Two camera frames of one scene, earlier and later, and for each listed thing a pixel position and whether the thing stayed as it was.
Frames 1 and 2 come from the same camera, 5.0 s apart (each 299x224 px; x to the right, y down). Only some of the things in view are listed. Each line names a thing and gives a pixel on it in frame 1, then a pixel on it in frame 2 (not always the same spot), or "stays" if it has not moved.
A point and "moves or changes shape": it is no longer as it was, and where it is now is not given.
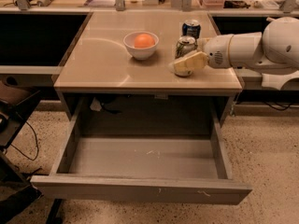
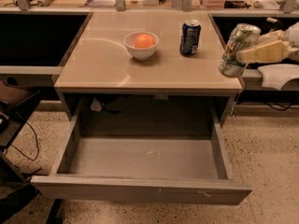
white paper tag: (95, 105) stays
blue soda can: (191, 27) stays
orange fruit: (143, 41) stays
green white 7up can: (185, 46) moves or changes shape
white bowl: (139, 52) stays
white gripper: (217, 54) → (292, 34)
